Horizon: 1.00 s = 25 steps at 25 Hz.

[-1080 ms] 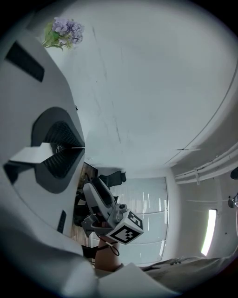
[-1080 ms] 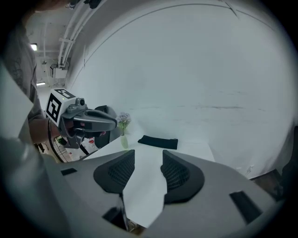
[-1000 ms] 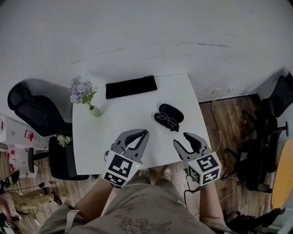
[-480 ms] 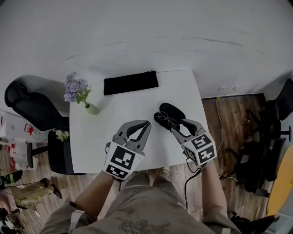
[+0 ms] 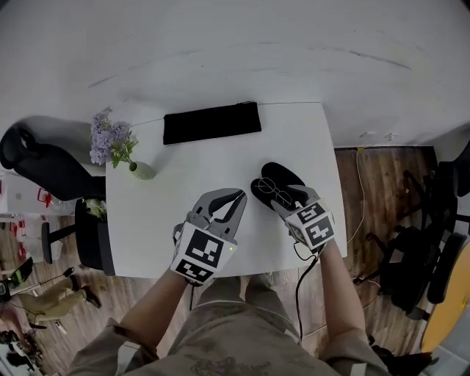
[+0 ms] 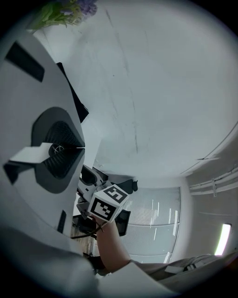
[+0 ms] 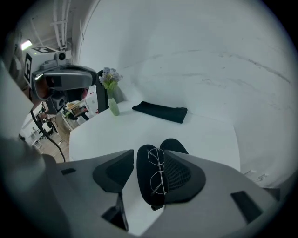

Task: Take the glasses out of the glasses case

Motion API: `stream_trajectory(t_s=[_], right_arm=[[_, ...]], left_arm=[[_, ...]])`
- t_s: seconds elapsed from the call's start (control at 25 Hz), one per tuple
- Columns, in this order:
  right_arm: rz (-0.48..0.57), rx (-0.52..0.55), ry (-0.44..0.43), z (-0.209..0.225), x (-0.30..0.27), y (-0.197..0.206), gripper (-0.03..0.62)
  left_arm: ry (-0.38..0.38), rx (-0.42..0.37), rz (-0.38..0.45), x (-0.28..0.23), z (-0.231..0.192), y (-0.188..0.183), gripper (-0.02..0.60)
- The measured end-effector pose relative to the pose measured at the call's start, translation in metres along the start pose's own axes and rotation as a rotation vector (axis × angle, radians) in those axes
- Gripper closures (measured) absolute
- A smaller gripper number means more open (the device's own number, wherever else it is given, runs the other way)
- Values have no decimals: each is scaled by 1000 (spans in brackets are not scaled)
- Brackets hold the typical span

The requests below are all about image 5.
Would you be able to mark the black high-back office chair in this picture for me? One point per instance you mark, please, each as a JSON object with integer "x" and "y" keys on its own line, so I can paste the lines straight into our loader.
{"x": 55, "y": 172}

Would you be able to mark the person's left shoe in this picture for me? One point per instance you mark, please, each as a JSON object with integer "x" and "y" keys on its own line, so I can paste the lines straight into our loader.
{"x": 244, "y": 286}

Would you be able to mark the black glasses case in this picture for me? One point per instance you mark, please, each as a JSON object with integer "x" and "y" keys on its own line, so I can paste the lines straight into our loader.
{"x": 275, "y": 174}

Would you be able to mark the white boxes with red labels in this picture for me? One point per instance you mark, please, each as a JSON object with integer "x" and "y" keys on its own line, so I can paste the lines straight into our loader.
{"x": 22, "y": 205}

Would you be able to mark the flat black fabric pouch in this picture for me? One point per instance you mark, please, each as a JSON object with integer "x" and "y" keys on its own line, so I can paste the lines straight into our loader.
{"x": 211, "y": 125}

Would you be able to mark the round yellow table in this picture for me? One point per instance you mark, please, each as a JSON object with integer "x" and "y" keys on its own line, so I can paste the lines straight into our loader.
{"x": 449, "y": 301}

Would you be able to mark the black bag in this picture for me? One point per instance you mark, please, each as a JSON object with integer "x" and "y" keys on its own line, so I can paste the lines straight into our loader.
{"x": 400, "y": 358}

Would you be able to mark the pale green vase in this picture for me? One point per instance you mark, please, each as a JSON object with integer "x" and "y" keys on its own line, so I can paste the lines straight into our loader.
{"x": 142, "y": 171}

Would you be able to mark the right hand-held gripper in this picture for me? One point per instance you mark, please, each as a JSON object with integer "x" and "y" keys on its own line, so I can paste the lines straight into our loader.
{"x": 312, "y": 227}

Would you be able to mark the black office chair with armrests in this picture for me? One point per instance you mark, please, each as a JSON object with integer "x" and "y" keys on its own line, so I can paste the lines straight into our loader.
{"x": 422, "y": 238}

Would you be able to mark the person's grey printed t-shirt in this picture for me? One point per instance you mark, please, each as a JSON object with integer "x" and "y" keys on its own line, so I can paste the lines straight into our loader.
{"x": 235, "y": 338}

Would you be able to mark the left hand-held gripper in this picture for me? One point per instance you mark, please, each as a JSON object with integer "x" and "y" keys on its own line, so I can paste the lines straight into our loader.
{"x": 203, "y": 249}

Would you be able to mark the person's right forearm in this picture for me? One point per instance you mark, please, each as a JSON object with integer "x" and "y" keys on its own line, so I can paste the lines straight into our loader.
{"x": 341, "y": 301}

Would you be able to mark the small white flower bunch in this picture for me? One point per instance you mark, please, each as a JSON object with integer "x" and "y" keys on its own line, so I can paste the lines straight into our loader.
{"x": 96, "y": 207}

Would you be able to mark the person's left forearm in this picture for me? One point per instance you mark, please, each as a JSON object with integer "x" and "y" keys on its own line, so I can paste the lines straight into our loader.
{"x": 154, "y": 312}

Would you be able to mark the purple artificial flowers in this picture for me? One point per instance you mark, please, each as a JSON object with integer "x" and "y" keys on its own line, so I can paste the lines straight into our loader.
{"x": 108, "y": 136}

